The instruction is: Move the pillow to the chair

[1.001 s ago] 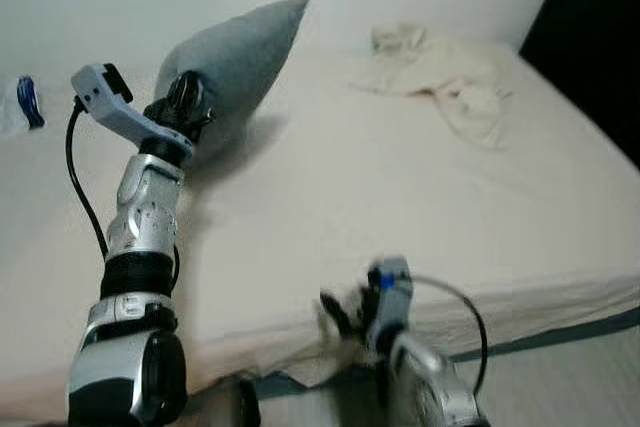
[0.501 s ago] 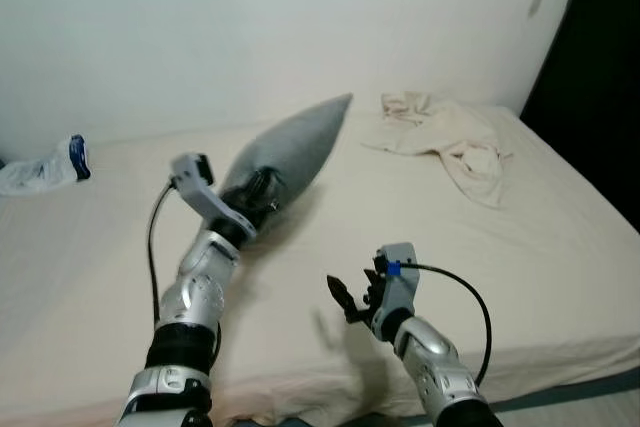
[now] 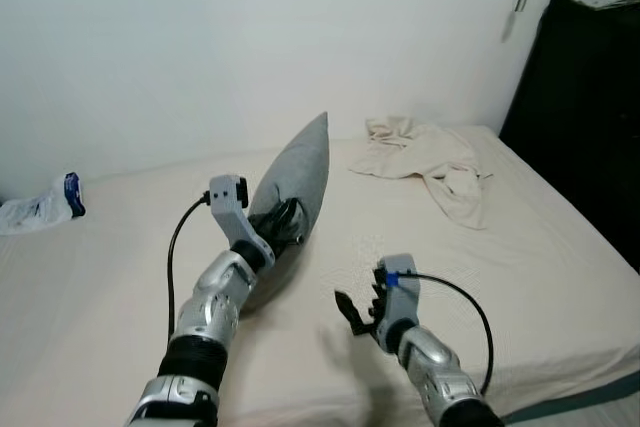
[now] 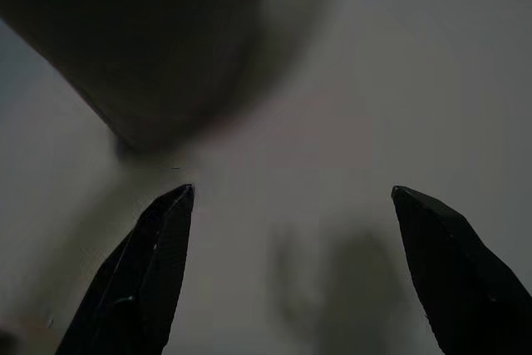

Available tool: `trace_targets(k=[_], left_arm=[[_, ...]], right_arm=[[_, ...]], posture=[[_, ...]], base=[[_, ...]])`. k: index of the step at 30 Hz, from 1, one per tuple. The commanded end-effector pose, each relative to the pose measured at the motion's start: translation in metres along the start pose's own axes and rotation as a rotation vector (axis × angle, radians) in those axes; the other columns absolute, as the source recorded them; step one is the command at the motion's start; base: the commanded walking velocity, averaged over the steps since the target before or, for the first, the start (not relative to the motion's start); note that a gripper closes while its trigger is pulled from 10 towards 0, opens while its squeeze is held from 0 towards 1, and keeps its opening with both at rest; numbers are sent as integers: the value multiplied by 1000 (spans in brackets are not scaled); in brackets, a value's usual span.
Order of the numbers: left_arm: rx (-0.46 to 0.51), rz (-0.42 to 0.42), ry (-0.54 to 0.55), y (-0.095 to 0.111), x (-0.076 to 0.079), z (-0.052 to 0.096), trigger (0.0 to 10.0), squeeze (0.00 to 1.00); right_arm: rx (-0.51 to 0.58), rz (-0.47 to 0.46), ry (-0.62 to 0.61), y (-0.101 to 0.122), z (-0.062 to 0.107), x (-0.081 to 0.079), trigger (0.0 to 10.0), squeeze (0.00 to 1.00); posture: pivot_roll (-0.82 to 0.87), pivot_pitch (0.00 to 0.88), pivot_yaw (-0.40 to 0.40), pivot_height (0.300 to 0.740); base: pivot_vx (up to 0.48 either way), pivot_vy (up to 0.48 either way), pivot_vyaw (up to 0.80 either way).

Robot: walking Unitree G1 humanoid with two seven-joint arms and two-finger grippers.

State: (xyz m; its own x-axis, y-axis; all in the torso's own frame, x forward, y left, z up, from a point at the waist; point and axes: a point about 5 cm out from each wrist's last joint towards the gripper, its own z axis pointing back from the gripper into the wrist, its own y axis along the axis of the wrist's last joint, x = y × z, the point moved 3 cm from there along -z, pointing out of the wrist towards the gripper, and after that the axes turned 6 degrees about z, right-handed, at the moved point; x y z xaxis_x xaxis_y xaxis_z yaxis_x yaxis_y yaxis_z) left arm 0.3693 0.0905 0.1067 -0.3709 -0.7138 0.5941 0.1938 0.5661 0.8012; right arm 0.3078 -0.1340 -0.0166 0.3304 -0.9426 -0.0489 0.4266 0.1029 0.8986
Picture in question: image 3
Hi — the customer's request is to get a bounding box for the beige crumpled cloth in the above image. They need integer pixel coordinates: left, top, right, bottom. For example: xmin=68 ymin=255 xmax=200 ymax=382
xmin=349 ymin=116 xmax=494 ymax=231

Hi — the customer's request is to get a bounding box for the pale bed mattress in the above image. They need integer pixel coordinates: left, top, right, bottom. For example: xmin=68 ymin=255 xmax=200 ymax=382
xmin=0 ymin=125 xmax=640 ymax=427

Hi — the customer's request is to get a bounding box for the clear plastic bag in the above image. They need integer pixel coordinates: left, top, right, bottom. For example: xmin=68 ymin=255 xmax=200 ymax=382
xmin=0 ymin=172 xmax=88 ymax=237

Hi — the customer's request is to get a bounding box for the black suitcase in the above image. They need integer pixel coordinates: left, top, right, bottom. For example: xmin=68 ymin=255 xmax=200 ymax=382
xmin=497 ymin=0 xmax=640 ymax=274

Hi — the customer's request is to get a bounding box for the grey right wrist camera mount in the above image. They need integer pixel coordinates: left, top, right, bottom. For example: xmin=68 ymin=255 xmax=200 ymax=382
xmin=377 ymin=252 xmax=422 ymax=329

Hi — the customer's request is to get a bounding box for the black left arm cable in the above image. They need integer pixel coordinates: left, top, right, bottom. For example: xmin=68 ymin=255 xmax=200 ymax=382
xmin=165 ymin=193 xmax=214 ymax=344

